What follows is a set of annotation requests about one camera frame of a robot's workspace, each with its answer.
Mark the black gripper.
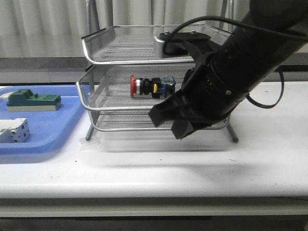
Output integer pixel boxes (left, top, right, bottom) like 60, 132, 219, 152
149, 52, 231, 139

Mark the red emergency stop button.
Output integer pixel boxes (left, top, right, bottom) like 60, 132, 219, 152
130, 75, 176, 99

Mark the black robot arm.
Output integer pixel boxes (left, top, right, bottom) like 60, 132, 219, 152
149, 0, 308, 126

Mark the grey stone counter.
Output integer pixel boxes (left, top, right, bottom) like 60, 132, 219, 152
0, 30, 308, 85

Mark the blue plastic tray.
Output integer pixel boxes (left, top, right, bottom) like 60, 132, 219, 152
0, 85, 85, 164

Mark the green terminal block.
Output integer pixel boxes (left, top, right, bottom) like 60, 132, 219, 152
6, 89, 62, 112

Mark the white circuit breaker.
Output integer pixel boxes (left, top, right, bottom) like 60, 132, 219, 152
0, 118, 30, 143

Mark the grey pleated curtain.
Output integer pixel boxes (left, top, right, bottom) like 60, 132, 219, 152
0, 0, 251, 58

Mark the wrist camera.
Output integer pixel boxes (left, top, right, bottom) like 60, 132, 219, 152
154, 31, 213, 58

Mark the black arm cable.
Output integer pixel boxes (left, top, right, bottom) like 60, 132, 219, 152
162, 15, 308, 109

